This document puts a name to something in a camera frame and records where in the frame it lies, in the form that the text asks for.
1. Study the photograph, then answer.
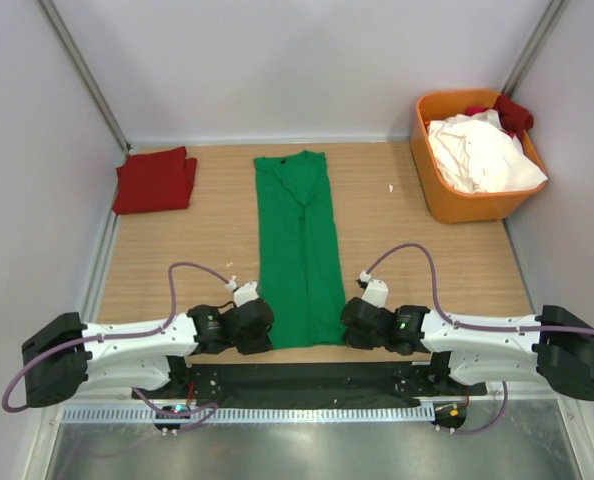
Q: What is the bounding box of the green t-shirt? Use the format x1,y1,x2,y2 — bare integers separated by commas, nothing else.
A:
254,151,346,349

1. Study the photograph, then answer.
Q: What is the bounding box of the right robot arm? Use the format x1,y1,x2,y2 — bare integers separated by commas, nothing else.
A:
340,298,594,402

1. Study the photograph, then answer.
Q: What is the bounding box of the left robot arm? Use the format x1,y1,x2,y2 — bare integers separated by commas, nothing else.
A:
22,298,274,408

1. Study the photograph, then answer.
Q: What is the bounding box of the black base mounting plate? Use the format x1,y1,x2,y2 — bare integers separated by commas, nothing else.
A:
144,361,486,410

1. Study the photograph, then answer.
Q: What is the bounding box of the orange plastic bin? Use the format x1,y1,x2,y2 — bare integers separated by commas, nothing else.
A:
410,89,546,224

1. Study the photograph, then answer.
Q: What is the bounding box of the folded red t-shirt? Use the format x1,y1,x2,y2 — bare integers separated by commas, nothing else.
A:
112,146,198,215

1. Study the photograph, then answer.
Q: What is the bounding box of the white crumpled t-shirt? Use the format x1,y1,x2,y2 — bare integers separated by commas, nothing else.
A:
427,109,548,194

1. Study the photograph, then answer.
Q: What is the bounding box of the dark red t-shirt in bin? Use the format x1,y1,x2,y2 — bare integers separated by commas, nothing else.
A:
445,89,534,143

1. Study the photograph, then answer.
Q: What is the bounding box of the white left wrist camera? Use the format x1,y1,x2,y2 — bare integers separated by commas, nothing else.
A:
225,276,259,307

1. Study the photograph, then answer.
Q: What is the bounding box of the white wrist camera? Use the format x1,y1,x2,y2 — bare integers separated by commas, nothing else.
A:
225,276,259,307
357,271,389,308

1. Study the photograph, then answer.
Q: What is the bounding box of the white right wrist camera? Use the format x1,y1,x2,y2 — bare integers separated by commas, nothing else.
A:
357,271,389,308

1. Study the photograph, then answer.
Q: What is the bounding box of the white slotted cable duct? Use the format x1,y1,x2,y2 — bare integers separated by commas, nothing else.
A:
61,402,435,424

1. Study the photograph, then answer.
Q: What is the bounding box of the aluminium frame rail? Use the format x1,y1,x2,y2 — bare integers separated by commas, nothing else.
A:
37,357,586,406

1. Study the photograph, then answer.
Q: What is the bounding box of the right aluminium corner post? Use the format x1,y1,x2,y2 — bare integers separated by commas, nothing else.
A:
501,0,570,97

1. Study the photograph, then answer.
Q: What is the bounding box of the aluminium corner post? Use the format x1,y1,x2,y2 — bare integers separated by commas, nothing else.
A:
501,0,570,97
35,0,131,154

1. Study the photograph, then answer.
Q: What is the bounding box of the left aluminium corner post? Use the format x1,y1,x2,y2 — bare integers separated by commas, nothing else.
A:
35,0,131,154

